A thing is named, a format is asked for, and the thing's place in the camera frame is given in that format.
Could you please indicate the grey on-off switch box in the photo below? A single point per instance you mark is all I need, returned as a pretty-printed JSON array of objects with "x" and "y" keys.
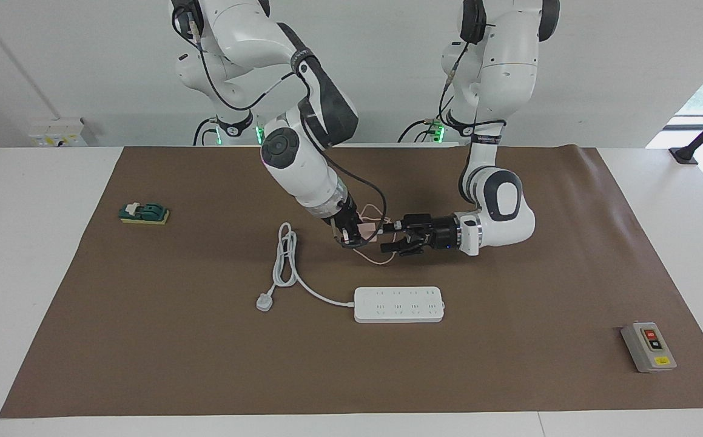
[{"x": 648, "y": 347}]

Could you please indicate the pink charger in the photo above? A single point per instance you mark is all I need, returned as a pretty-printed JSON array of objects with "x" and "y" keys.
[{"x": 369, "y": 230}]

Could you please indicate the white wall socket box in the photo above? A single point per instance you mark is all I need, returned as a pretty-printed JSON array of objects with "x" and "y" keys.
[{"x": 57, "y": 132}]

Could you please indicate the green knife switch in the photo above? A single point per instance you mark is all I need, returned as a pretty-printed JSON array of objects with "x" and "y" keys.
[{"x": 145, "y": 213}]

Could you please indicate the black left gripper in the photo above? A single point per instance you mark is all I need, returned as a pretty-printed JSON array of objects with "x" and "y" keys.
[{"x": 436, "y": 233}]

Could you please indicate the brown table mat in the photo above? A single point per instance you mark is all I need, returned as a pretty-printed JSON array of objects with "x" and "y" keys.
[{"x": 205, "y": 364}]

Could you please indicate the white power strip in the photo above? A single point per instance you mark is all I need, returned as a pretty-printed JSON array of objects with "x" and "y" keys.
[{"x": 400, "y": 304}]

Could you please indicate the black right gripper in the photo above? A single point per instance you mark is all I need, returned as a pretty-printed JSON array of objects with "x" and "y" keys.
[{"x": 344, "y": 221}]

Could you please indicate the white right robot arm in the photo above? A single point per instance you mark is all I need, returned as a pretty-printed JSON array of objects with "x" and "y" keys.
[{"x": 302, "y": 164}]

